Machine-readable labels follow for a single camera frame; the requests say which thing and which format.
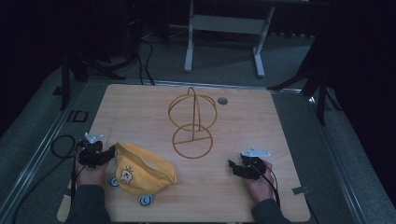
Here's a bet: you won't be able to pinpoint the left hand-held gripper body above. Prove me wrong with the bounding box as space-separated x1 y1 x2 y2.
77 133 105 169

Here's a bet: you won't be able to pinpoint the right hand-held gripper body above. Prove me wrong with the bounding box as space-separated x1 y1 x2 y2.
240 146 272 181

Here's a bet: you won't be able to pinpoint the yellow cap with cartoon print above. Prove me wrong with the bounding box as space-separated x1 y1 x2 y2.
114 142 178 197

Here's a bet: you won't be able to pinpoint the person's left hand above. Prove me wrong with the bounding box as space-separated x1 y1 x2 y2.
74 155 108 189

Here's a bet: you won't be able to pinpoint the person's right hand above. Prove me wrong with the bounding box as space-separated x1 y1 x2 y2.
243 160 276 204

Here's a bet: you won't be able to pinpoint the round blue white sticker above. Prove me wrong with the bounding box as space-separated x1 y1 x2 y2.
108 175 121 189
137 194 154 207

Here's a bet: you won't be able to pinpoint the grey tape strip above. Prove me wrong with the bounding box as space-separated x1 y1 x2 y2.
291 186 311 196

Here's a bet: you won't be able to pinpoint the black tripod stand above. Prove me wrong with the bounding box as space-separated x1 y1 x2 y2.
266 31 344 127
51 46 139 112

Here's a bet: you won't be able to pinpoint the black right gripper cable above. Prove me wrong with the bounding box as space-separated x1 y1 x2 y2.
252 161 282 209

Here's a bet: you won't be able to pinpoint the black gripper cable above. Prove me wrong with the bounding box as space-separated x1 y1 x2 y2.
10 133 82 224
252 161 282 209

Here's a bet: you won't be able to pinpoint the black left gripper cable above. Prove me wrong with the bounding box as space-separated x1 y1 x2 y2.
10 133 82 224

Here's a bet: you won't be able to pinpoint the gold wire hat stand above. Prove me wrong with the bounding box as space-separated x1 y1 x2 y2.
167 86 219 160

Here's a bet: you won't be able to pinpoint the black floor cables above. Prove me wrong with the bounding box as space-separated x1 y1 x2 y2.
135 31 156 86

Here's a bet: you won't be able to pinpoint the white metal desk frame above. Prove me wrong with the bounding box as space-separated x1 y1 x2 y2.
183 0 276 78

